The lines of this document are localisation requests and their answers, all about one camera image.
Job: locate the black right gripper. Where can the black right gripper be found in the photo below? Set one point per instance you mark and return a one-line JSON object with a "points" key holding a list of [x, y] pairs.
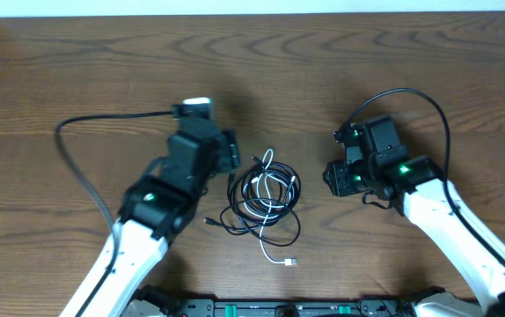
{"points": [[337, 182]]}

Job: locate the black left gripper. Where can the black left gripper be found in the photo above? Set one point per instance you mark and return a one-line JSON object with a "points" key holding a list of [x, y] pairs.
{"points": [[230, 146]]}

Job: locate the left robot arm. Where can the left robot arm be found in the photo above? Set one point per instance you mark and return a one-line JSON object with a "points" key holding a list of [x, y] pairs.
{"points": [[154, 211]]}

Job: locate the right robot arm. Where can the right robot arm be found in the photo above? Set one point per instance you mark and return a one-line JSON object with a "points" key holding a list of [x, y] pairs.
{"points": [[377, 163]]}

